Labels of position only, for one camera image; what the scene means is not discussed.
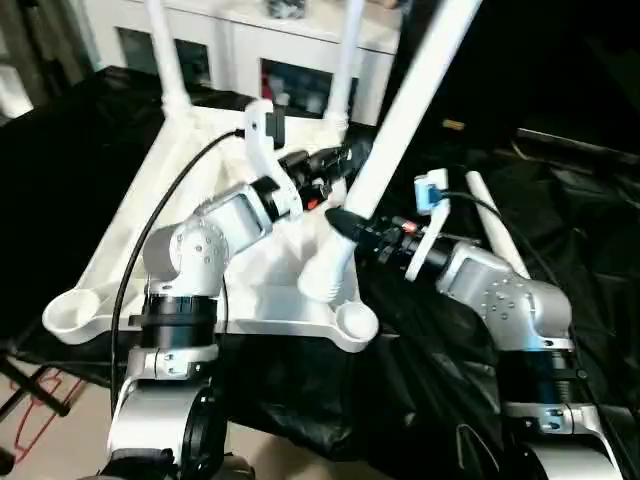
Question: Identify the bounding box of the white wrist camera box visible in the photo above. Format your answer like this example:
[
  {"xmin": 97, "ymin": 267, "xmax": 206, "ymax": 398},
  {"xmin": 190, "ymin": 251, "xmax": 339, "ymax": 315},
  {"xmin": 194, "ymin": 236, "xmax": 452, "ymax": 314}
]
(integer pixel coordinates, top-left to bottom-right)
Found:
[
  {"xmin": 404, "ymin": 169, "xmax": 452, "ymax": 283},
  {"xmin": 242, "ymin": 98, "xmax": 302, "ymax": 217}
]

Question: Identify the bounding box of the white plastic table leg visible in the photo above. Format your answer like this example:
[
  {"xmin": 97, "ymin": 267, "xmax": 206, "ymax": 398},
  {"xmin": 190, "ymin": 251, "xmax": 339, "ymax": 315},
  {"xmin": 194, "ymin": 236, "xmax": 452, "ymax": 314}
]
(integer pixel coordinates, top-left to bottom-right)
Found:
[
  {"xmin": 328, "ymin": 0, "xmax": 367, "ymax": 137},
  {"xmin": 144, "ymin": 0, "xmax": 193, "ymax": 119},
  {"xmin": 297, "ymin": 0, "xmax": 483, "ymax": 302},
  {"xmin": 464, "ymin": 171, "xmax": 533, "ymax": 281}
]

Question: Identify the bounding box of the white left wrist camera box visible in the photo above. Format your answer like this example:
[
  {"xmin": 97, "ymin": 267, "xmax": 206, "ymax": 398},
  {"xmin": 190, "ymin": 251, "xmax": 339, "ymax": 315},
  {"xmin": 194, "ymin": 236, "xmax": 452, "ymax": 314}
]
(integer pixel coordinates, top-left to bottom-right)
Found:
[{"xmin": 242, "ymin": 98, "xmax": 302, "ymax": 217}]

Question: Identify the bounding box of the white cabinet with glass doors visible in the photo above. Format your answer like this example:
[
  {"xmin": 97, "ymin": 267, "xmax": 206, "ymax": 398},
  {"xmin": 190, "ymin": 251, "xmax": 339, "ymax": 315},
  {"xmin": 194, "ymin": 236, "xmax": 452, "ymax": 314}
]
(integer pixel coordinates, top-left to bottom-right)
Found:
[{"xmin": 80, "ymin": 0, "xmax": 407, "ymax": 127}]

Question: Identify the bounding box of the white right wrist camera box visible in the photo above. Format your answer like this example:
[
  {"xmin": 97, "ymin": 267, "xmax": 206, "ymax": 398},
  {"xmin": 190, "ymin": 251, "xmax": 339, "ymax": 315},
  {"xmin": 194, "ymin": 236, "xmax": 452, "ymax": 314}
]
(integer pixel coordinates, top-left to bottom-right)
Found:
[{"xmin": 404, "ymin": 169, "xmax": 452, "ymax": 283}]

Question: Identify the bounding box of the white plastic table top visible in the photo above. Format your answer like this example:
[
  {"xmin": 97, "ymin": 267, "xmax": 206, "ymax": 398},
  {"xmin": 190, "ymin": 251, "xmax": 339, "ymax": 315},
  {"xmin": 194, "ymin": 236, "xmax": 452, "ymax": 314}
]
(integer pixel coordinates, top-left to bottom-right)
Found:
[{"xmin": 42, "ymin": 100, "xmax": 382, "ymax": 354}]

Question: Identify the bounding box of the long black bar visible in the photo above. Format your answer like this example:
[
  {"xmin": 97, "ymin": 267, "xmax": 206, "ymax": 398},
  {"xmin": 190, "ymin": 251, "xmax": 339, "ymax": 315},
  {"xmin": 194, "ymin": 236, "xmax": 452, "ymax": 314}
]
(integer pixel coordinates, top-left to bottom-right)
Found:
[{"xmin": 518, "ymin": 125, "xmax": 640, "ymax": 166}]

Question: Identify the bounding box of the black stand foot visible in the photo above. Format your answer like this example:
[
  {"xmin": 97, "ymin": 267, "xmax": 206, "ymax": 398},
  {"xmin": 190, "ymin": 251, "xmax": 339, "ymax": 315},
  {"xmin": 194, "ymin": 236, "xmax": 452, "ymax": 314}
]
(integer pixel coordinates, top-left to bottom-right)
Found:
[{"xmin": 0, "ymin": 352, "xmax": 73, "ymax": 419}]

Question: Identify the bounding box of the grey object on cabinet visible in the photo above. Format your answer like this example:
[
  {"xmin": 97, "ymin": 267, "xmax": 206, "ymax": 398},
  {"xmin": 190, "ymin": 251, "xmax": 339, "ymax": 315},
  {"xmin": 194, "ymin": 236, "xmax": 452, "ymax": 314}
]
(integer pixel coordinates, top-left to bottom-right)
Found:
[{"xmin": 266, "ymin": 0, "xmax": 311, "ymax": 21}]

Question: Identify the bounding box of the black plastic mat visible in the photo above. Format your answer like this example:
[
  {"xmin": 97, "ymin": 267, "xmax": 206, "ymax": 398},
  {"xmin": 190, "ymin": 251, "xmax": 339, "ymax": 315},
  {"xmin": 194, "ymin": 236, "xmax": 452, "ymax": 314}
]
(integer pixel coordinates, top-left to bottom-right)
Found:
[{"xmin": 0, "ymin": 65, "xmax": 640, "ymax": 480}]

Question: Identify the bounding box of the red floor cable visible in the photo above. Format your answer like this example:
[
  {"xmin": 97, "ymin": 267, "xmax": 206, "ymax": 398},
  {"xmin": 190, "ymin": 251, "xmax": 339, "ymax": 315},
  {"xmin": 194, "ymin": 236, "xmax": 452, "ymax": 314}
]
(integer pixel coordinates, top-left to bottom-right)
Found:
[{"xmin": 14, "ymin": 368, "xmax": 67, "ymax": 457}]

